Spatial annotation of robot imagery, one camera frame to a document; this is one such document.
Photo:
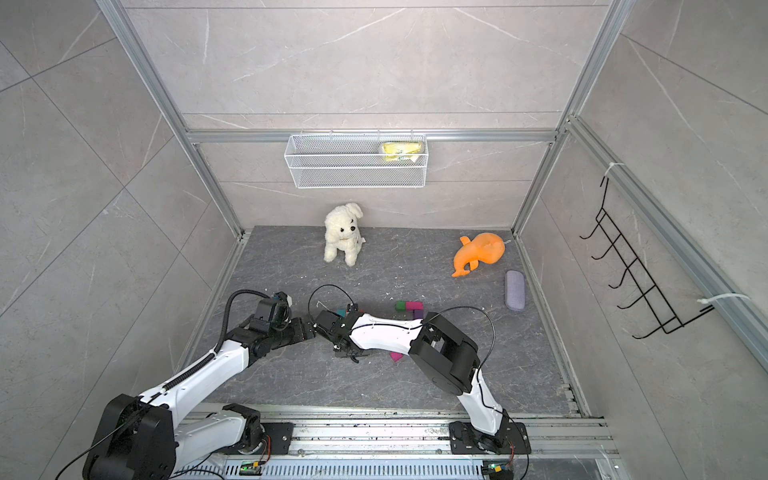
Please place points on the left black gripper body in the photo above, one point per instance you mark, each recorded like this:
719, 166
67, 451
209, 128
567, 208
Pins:
292, 334

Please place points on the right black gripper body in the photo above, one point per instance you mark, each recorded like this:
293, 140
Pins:
340, 353

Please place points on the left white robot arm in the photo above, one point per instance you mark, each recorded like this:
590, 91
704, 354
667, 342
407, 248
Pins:
144, 436

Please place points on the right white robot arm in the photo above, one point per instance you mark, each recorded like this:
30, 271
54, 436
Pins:
447, 357

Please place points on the white plush dog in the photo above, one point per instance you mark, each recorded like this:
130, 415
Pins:
342, 233

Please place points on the orange toy watering can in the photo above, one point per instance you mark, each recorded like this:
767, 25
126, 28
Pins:
485, 248

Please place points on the purple glasses case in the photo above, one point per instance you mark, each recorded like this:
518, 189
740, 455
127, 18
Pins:
515, 291

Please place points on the yellow packet in basket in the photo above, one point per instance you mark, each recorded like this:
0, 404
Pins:
401, 151

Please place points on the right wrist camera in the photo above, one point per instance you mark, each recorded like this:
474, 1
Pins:
326, 319

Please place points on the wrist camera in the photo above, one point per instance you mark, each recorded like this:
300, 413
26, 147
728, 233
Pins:
326, 319
273, 313

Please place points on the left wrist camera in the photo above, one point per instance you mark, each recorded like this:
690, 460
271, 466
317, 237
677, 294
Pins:
273, 313

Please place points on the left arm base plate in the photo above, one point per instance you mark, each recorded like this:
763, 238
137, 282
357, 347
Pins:
270, 438

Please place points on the white wire mesh basket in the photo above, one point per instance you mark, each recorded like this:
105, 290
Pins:
352, 160

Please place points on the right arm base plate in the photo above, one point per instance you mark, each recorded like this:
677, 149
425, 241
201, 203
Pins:
512, 437

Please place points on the aluminium mounting rail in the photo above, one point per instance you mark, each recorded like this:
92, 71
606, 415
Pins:
360, 443

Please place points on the black wire hook rack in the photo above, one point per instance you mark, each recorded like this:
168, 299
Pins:
634, 271

